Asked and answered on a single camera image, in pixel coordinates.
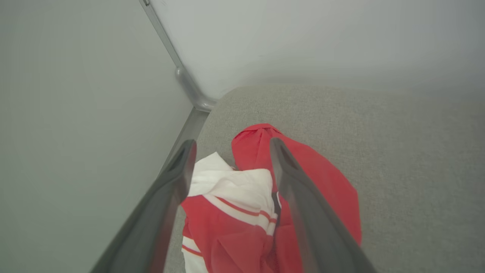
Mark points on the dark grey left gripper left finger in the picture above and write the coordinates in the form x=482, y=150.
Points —
x=155, y=220

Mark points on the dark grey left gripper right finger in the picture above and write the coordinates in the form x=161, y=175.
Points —
x=314, y=227

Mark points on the red and white basketball jersey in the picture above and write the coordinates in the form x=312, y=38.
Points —
x=246, y=151

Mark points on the silver metal wall corner rail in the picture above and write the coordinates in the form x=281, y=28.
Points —
x=189, y=87

